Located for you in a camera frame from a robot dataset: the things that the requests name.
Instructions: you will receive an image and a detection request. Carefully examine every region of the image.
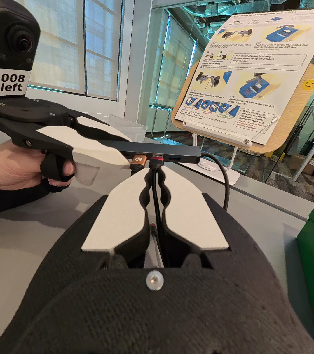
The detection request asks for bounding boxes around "red plug usb cable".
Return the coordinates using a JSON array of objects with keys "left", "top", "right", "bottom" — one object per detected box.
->
[{"left": 149, "top": 155, "right": 166, "bottom": 269}]

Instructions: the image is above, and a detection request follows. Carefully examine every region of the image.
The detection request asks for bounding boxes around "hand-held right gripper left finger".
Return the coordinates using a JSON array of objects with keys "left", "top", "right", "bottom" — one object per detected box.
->
[{"left": 81, "top": 167, "right": 150, "bottom": 269}]

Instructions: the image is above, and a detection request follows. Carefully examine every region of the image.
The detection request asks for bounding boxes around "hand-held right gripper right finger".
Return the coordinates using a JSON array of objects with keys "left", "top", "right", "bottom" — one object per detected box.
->
[{"left": 158, "top": 167, "right": 230, "bottom": 269}]

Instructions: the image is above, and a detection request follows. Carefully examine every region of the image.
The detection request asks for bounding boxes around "black hub cable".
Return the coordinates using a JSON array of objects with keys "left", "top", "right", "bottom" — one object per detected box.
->
[{"left": 200, "top": 153, "right": 231, "bottom": 211}]

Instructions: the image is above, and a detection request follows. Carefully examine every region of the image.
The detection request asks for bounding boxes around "frosted glass window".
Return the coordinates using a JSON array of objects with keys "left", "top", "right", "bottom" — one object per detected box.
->
[{"left": 22, "top": 0, "right": 125, "bottom": 102}]

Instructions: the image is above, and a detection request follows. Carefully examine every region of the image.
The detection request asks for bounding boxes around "cardboard box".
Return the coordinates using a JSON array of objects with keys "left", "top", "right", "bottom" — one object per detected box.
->
[{"left": 288, "top": 153, "right": 314, "bottom": 176}]

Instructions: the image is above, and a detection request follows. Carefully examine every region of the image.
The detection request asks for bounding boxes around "person's left hand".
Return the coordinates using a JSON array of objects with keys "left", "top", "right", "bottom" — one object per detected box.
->
[{"left": 0, "top": 139, "right": 76, "bottom": 195}]

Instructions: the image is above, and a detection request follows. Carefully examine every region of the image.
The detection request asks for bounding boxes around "black mesh armrest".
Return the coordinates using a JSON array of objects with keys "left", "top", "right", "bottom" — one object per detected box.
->
[{"left": 0, "top": 182, "right": 51, "bottom": 219}]

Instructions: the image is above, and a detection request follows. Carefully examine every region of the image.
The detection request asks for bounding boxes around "orange plug usb cable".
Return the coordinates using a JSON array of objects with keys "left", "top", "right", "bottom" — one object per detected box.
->
[{"left": 130, "top": 153, "right": 149, "bottom": 177}]

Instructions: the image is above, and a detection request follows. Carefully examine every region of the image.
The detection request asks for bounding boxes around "clear plastic box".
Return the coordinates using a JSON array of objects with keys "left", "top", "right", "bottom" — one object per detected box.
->
[{"left": 108, "top": 113, "right": 149, "bottom": 143}]

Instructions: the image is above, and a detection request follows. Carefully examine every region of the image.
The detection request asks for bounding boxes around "printed instruction sheet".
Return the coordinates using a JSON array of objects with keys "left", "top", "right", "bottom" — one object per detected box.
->
[{"left": 174, "top": 8, "right": 314, "bottom": 146}]

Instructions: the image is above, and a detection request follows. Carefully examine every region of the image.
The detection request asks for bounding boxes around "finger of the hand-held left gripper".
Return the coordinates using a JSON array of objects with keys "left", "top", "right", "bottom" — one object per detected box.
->
[
  {"left": 36, "top": 125, "right": 132, "bottom": 170},
  {"left": 74, "top": 116, "right": 133, "bottom": 143}
]

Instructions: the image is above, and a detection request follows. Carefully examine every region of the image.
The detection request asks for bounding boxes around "grey usb hub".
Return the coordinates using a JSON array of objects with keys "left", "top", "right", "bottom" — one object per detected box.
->
[{"left": 95, "top": 139, "right": 202, "bottom": 165}]

